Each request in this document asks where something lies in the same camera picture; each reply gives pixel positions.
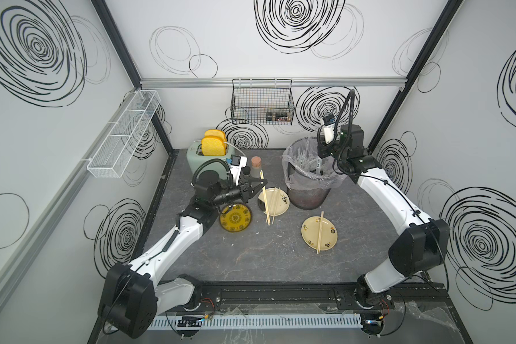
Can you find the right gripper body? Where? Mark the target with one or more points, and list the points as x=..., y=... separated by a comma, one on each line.
x=324, y=151

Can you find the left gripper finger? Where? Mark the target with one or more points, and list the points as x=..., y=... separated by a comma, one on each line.
x=255, y=191
x=256, y=182

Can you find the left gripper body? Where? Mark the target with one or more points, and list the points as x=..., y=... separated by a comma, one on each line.
x=233, y=195

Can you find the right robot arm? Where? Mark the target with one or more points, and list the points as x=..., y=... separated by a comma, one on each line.
x=422, y=240

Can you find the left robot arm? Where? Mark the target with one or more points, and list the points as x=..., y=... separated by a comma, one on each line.
x=133, y=293

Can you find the pink lid glass jar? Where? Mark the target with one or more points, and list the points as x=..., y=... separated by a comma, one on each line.
x=256, y=167

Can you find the cream plate with black patch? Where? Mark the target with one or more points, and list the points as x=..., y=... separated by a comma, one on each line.
x=282, y=205

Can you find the yellow patterned plate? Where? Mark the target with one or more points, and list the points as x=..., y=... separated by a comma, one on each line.
x=235, y=217

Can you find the clear plastic bin liner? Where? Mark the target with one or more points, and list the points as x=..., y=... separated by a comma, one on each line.
x=298, y=165

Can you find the black mesh trash bin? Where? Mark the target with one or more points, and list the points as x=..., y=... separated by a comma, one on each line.
x=308, y=200

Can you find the front yellow toast slice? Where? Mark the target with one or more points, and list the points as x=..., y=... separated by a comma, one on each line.
x=213, y=146

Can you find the yellow toast slice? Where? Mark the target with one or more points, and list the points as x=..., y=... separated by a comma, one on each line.
x=216, y=133
x=213, y=146

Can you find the mint green toaster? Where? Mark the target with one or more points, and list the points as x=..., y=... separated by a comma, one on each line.
x=196, y=158

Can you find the cream plate with red marks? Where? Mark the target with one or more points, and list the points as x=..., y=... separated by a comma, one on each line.
x=309, y=232

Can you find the rear yellow toast slice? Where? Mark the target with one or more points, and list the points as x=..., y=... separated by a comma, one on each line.
x=216, y=133

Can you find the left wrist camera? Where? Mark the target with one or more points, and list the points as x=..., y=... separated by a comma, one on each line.
x=236, y=164

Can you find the black wire wall basket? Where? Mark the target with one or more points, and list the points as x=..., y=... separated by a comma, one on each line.
x=264, y=101

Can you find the white mesh wall shelf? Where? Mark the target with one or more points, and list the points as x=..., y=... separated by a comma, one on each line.
x=135, y=113

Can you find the white slotted cable duct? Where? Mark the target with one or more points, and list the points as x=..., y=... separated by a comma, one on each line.
x=255, y=322

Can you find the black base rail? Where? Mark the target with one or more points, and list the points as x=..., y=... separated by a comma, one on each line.
x=213, y=295

